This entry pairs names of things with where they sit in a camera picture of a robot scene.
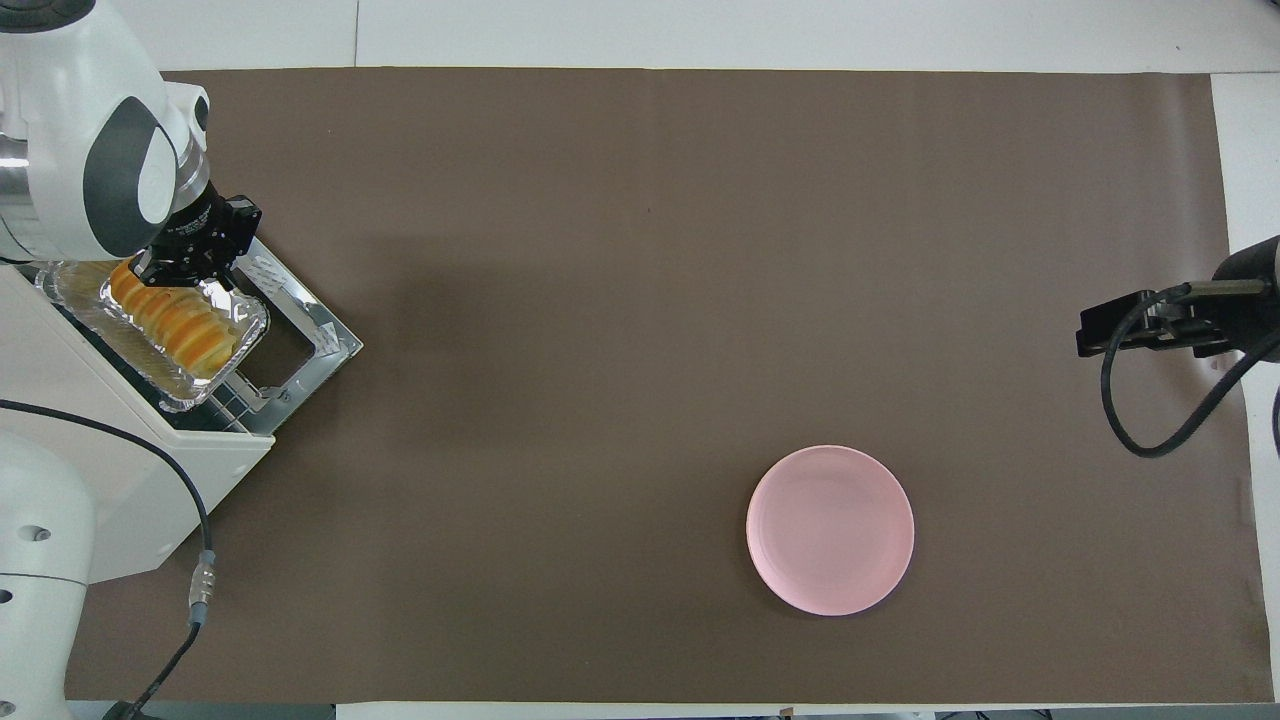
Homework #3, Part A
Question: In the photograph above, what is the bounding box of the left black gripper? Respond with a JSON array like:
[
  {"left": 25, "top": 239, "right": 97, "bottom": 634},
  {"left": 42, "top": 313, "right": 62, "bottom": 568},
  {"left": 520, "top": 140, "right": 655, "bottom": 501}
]
[{"left": 132, "top": 190, "right": 263, "bottom": 291}]

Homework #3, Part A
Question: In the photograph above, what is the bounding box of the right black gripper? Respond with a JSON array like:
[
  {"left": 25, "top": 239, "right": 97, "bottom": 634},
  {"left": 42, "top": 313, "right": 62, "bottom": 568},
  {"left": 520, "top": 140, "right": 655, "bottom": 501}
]
[{"left": 1076, "top": 285, "right": 1236, "bottom": 359}]

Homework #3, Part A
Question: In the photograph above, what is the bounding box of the golden twisted bread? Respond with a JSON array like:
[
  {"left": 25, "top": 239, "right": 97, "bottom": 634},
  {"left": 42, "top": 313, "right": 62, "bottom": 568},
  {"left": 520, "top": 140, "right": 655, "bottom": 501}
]
[{"left": 108, "top": 260, "right": 241, "bottom": 379}]

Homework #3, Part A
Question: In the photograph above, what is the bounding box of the aluminium foil tray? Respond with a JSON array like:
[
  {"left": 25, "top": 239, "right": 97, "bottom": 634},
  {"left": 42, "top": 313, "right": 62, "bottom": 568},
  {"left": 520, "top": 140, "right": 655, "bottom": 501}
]
[{"left": 35, "top": 258, "right": 271, "bottom": 413}]

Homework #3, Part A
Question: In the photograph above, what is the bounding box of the glass oven door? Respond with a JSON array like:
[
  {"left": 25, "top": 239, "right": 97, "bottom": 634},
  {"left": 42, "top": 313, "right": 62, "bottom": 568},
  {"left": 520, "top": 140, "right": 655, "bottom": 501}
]
[{"left": 215, "top": 238, "right": 364, "bottom": 438}]

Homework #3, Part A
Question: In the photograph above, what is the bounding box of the white toaster oven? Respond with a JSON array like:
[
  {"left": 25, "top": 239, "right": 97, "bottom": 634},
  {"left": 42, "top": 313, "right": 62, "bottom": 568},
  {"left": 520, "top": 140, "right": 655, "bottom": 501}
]
[{"left": 0, "top": 235, "right": 364, "bottom": 583}]

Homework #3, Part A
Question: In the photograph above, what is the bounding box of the pink round plate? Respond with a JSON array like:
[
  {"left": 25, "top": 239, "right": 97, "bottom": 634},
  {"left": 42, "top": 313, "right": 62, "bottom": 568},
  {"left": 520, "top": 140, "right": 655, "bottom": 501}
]
[{"left": 746, "top": 445, "right": 915, "bottom": 617}]

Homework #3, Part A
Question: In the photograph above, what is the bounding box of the brown table mat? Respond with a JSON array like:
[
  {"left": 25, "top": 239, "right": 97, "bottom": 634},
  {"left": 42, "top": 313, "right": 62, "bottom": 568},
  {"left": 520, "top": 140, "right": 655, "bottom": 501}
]
[{"left": 60, "top": 68, "right": 1276, "bottom": 706}]

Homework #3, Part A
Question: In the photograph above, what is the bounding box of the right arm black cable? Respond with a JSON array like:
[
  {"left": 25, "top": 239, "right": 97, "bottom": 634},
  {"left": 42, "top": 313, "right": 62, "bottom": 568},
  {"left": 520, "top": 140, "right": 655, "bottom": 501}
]
[{"left": 1100, "top": 285, "right": 1280, "bottom": 459}]

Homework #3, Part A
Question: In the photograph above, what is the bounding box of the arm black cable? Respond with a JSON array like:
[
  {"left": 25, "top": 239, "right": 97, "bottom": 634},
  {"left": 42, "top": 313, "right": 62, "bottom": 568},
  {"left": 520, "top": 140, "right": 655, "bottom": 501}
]
[
  {"left": 0, "top": 398, "right": 217, "bottom": 720},
  {"left": 1100, "top": 285, "right": 1280, "bottom": 459}
]

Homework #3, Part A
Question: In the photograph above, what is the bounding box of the oven wire rack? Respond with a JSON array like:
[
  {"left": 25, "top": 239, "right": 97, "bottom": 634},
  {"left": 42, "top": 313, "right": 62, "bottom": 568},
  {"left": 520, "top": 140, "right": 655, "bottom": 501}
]
[{"left": 195, "top": 375, "right": 256, "bottom": 433}]

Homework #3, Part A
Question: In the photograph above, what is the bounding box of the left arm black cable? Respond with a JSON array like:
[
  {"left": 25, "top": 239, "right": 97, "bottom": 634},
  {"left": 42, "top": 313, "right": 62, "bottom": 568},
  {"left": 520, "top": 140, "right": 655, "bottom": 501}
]
[{"left": 0, "top": 398, "right": 217, "bottom": 720}]

